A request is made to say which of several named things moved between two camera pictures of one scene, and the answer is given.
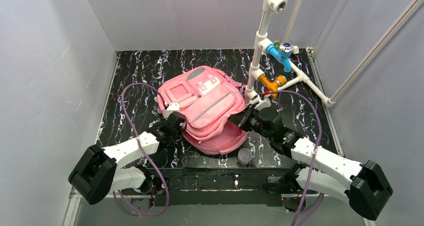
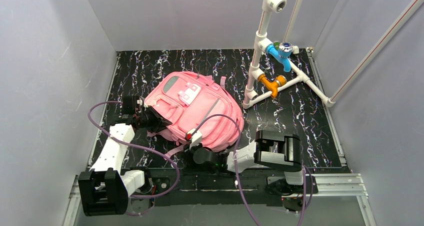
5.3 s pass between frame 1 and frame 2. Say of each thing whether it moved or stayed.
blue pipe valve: stayed
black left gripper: moved
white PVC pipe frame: stayed
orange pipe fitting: stayed
